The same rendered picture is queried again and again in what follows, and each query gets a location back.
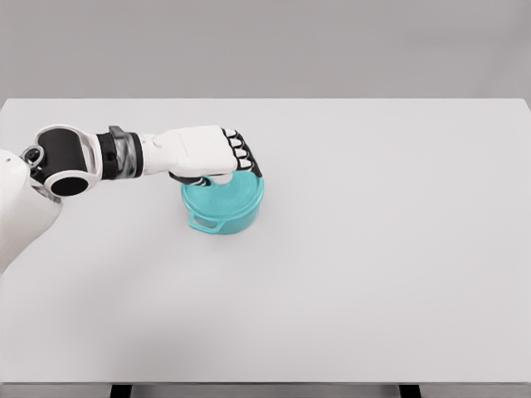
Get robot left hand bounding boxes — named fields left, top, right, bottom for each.
left=164, top=124, right=265, bottom=187

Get teal pot lid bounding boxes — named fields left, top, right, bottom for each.
left=183, top=171, right=264, bottom=220

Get teal pot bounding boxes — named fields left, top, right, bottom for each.
left=181, top=176, right=266, bottom=235

